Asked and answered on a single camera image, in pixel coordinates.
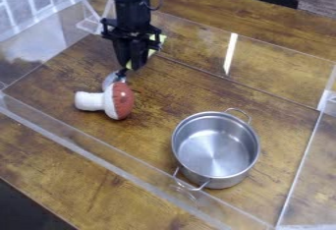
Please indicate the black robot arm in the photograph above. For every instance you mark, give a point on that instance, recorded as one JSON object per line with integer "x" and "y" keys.
{"x": 134, "y": 15}

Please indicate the clear acrylic triangle bracket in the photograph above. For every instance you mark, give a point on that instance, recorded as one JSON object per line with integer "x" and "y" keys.
{"x": 91, "y": 23}

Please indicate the plush mushroom toy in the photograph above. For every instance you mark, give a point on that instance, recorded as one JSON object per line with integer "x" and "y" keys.
{"x": 115, "y": 100}

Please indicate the clear acrylic enclosure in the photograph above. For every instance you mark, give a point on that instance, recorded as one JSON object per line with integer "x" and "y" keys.
{"x": 102, "y": 172}

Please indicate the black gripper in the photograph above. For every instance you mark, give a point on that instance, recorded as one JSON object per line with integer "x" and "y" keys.
{"x": 135, "y": 51}

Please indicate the green handled metal spoon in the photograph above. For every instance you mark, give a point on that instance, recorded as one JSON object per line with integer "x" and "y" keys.
{"x": 119, "y": 75}

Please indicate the stainless steel pot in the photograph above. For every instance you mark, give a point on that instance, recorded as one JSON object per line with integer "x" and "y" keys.
{"x": 216, "y": 148}

